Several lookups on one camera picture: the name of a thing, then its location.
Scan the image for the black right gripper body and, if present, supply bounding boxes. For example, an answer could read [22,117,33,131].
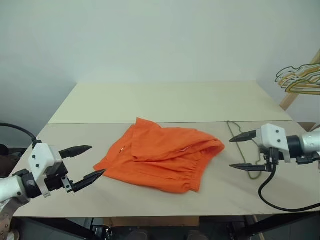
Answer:
[259,147,280,174]

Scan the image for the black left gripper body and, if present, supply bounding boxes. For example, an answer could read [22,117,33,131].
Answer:
[43,161,76,195]

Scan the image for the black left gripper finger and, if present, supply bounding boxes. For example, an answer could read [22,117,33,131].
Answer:
[72,168,107,194]
[59,144,94,160]

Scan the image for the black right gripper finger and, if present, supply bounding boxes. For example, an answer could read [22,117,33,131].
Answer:
[229,162,269,173]
[229,129,259,143]

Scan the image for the olive wire hanger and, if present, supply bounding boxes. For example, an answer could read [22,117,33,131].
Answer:
[226,120,270,181]

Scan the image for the orange shorts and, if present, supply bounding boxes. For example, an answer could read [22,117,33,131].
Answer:
[92,116,225,194]

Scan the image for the dark brown bulky object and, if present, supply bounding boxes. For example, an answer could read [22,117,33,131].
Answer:
[0,143,27,179]

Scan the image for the wooden clothes rack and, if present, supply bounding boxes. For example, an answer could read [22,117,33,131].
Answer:
[279,48,320,111]

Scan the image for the dark rounded shape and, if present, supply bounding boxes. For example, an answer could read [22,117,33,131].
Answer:
[184,230,204,240]
[126,230,151,240]

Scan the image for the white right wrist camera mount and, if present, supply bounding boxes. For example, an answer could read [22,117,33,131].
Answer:
[254,123,292,164]

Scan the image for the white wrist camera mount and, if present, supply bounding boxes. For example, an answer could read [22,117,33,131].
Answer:
[27,142,63,198]
[254,123,292,164]

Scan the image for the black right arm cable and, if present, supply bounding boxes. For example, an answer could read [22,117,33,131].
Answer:
[258,148,320,208]

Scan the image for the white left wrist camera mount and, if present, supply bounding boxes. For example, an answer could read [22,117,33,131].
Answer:
[27,142,63,198]

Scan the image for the light green wire hanger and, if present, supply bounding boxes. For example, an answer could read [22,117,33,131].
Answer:
[285,74,320,96]

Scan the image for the yellow wire hanger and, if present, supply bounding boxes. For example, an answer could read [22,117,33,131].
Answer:
[277,67,320,94]

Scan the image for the dark grey-green wire hanger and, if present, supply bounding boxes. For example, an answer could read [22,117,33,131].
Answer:
[275,63,320,87]

